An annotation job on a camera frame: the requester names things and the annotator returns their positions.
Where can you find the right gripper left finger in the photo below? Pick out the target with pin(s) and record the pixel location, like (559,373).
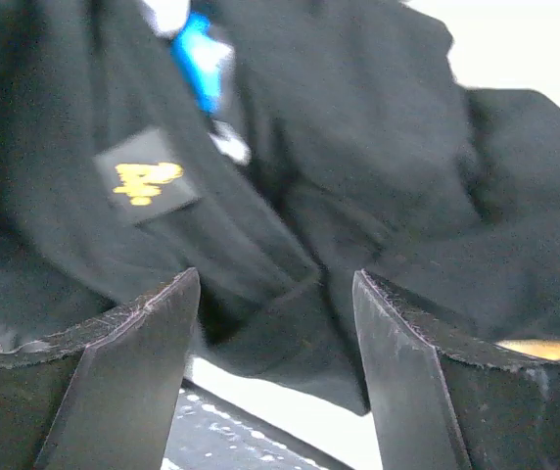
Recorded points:
(102,394)

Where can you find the black t shirt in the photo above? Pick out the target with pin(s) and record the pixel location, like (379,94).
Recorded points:
(347,145)

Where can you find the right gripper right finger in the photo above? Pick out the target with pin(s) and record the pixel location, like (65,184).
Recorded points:
(442,399)

